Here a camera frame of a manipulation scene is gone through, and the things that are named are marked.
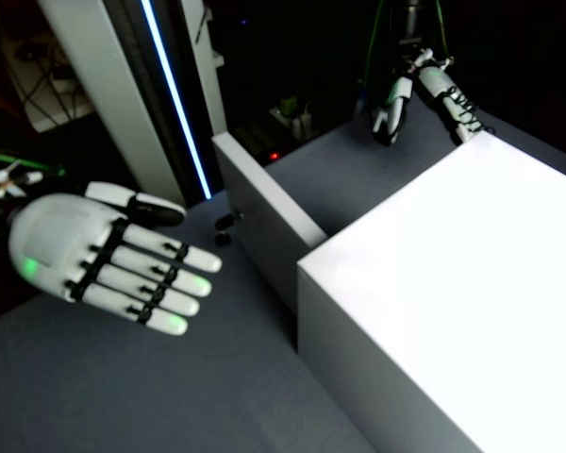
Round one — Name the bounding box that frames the white pillar with light strip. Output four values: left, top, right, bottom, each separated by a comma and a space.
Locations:
36, 0, 229, 209

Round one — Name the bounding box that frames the thin green cable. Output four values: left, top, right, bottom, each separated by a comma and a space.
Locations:
434, 0, 451, 60
0, 149, 68, 178
362, 0, 386, 103

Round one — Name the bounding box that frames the grey table cloth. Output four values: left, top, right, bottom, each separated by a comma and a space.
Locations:
0, 92, 566, 453

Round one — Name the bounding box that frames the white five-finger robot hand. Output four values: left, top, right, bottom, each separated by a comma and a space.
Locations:
7, 180, 224, 337
369, 60, 495, 146

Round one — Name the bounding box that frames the white shelf with black cables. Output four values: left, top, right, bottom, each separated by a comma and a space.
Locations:
7, 37, 94, 134

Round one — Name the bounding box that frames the small black drawer knob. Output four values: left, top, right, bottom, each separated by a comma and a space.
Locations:
214, 210, 244, 248

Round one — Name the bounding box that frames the white drawer cabinet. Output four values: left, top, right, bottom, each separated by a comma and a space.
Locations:
295, 128, 566, 453

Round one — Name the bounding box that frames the white power strip with plugs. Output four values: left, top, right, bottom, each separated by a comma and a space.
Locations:
268, 95, 316, 143

